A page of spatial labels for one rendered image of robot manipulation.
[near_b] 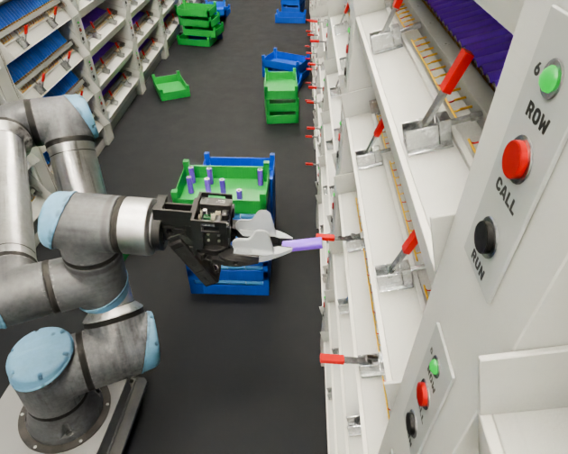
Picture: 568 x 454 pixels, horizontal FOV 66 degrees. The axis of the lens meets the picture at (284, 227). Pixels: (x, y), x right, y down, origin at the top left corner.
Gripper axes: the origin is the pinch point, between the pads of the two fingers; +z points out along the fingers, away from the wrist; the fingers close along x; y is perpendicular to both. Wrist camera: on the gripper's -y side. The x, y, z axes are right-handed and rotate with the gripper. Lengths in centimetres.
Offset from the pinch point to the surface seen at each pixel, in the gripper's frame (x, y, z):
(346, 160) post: 29.8, -1.4, 12.4
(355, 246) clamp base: 10.7, -8.4, 14.0
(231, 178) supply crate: 79, -43, -19
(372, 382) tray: -17.2, -9.1, 14.3
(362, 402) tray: -20.0, -9.7, 12.7
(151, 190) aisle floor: 125, -87, -66
